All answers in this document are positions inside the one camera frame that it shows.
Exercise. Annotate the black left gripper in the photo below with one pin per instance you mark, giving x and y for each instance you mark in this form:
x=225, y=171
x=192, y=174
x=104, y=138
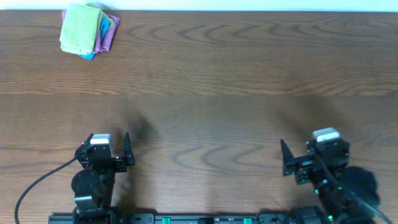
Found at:
x=122, y=163

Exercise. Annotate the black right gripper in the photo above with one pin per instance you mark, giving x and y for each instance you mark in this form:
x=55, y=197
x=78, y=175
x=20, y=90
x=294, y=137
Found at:
x=303, y=164

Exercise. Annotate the green microfiber cloth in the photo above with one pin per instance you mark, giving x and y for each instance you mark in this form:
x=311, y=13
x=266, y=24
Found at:
x=80, y=28

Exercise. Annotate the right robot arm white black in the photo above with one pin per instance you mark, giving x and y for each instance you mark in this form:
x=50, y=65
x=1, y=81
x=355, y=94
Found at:
x=348, y=194

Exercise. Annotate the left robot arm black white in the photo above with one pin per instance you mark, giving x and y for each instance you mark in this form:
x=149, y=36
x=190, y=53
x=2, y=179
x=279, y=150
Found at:
x=93, y=185

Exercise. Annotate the folded purple cloth underneath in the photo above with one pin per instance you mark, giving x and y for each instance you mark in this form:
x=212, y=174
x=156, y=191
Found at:
x=108, y=38

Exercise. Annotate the folded blue cloth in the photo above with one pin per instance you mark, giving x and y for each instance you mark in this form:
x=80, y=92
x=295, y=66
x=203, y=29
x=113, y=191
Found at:
x=103, y=27

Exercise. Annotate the folded yellow-green cloth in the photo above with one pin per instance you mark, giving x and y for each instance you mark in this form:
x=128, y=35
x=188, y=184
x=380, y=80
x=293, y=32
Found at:
x=101, y=6

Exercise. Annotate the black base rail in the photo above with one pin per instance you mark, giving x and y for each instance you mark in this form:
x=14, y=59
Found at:
x=148, y=218

